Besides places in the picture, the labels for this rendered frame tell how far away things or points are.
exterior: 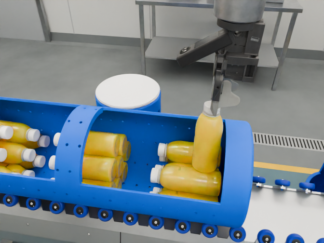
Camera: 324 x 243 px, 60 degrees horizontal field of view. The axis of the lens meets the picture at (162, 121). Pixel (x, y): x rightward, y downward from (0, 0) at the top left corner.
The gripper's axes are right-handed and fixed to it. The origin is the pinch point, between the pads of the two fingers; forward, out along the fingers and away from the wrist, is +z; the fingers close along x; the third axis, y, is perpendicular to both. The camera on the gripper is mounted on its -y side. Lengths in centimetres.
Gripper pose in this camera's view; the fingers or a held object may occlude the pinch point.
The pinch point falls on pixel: (212, 105)
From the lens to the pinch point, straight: 66.1
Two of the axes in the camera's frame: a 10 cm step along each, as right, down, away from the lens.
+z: -0.1, 8.0, 6.1
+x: 1.7, -6.0, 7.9
